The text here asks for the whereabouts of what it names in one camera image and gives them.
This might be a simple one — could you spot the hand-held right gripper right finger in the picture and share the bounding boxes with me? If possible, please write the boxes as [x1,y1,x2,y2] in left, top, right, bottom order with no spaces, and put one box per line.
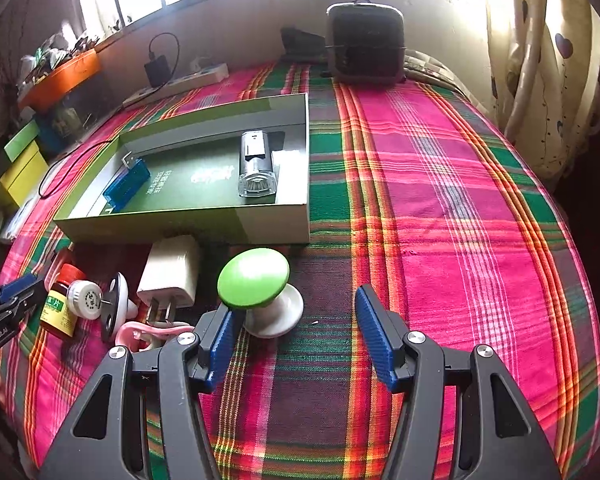
[355,284,563,480]

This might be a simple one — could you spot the green lid box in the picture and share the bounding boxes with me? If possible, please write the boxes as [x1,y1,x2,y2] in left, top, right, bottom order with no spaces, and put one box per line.
[4,121,41,163]

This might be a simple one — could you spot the green white mushroom knob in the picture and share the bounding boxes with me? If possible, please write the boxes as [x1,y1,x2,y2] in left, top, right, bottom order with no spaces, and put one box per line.
[217,248,305,339]

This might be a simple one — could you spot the white plastic packet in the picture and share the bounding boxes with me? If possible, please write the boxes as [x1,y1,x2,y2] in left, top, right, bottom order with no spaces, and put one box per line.
[0,200,36,246]

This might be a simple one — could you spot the black power adapter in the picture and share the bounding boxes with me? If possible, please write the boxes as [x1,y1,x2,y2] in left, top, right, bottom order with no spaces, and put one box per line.
[145,57,173,87]

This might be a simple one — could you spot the grey printed cloth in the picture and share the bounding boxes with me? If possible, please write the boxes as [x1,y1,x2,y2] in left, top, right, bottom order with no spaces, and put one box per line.
[405,50,461,91]

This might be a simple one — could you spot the yellow box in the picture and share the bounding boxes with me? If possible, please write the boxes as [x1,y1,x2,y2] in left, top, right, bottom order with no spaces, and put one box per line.
[0,142,51,211]

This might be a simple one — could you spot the orange tray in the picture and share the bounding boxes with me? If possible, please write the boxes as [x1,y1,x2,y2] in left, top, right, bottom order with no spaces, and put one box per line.
[17,50,102,111]

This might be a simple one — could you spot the white disc with black face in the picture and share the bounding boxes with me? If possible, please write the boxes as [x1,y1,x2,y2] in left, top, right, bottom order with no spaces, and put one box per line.
[99,272,138,343]

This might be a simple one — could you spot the blue usb hub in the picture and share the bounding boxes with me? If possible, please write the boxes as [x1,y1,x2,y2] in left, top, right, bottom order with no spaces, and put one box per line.
[103,152,146,213]

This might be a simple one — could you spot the dark bag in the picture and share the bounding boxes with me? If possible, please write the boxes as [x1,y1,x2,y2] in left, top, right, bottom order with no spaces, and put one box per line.
[280,25,328,63]

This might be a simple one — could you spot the dry branches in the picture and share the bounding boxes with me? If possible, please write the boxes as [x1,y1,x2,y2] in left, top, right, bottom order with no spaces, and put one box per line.
[0,10,31,101]

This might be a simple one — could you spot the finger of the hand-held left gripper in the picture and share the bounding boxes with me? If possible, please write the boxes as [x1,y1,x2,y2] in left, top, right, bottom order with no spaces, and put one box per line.
[0,300,37,327]
[0,274,48,307]

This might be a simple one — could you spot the white round cap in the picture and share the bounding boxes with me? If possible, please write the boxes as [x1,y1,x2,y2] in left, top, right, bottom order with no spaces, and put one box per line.
[68,280,102,318]

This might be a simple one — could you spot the green cardboard box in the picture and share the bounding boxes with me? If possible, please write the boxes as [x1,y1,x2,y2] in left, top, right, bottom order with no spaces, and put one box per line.
[52,92,312,245]

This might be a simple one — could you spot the thin black cable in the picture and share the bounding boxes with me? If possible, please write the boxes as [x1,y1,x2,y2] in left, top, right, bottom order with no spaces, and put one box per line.
[37,140,118,198]

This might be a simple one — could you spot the white charger plug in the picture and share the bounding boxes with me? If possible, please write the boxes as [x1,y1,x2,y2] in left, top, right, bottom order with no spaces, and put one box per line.
[136,234,202,326]

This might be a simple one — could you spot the pink clip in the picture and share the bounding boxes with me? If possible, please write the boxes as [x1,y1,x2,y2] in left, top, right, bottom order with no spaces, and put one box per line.
[115,321,196,356]

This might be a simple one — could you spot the red cap medicine bottle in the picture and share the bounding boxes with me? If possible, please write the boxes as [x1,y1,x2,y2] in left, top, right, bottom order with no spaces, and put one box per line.
[39,263,88,338]

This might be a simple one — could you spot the pink plaid blanket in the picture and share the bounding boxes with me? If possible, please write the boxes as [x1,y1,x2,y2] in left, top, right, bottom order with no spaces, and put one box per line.
[0,57,600,480]

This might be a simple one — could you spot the pile of clutter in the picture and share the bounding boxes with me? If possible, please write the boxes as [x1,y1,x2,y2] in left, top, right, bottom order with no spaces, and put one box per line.
[20,30,101,86]

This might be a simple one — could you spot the black adapter cable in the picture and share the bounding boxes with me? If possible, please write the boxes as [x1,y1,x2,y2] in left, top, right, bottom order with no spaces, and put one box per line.
[149,33,181,83]

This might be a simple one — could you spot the blue box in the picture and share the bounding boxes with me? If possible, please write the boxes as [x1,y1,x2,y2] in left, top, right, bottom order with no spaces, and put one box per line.
[32,107,81,156]

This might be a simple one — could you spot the cream printed curtain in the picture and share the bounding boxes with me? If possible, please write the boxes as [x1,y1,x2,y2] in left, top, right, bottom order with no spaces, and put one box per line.
[485,0,600,181]

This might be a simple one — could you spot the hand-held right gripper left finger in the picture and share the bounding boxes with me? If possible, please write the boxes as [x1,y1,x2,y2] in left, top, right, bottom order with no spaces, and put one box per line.
[39,305,246,480]

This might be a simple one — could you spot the white power strip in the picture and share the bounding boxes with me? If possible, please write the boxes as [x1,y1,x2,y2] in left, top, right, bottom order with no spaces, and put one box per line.
[122,62,230,108]

